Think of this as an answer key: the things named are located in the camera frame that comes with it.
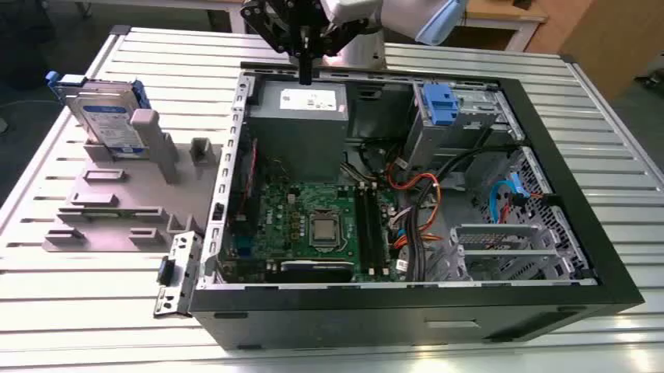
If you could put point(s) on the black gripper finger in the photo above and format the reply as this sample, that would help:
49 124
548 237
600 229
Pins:
265 33
337 40

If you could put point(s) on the hard disk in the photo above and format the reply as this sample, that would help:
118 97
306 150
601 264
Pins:
106 120

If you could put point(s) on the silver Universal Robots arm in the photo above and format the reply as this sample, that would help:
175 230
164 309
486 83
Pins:
358 46

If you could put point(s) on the metal disk bay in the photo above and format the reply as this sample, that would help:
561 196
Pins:
510 252

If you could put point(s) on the blue plastic drive latch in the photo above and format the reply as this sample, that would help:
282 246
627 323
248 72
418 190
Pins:
440 105

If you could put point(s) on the grey power supply unit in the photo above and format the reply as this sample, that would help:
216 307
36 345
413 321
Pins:
295 147

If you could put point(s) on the metal optical drive cage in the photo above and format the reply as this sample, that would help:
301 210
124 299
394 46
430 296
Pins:
466 132

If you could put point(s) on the CPU socket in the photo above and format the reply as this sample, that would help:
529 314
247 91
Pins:
326 212

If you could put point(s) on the green motherboard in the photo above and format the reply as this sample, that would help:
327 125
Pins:
279 210

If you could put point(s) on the silver CPU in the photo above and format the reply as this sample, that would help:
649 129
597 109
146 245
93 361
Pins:
325 229

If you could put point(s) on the black RAM slot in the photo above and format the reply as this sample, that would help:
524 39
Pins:
366 229
378 229

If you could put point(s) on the grey parts rack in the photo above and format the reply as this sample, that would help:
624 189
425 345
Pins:
140 202

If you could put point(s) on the wooden cabinet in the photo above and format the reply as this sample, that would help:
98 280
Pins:
612 39

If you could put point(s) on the green RAM stick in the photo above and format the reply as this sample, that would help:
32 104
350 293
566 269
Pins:
111 212

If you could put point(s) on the black graphics card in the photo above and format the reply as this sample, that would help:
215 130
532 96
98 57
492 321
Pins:
311 272

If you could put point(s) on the black chair wheel base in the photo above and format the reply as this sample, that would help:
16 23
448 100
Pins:
655 80

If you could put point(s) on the black blue video connector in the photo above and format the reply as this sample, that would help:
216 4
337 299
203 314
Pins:
164 271

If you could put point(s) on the black open PC case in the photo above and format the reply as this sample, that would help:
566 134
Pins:
363 322

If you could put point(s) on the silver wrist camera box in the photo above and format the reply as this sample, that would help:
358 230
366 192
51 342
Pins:
347 9

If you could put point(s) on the wooden desk white frame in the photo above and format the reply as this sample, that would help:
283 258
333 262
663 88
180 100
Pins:
518 17

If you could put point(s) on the metal card retention bracket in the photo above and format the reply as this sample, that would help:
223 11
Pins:
183 272

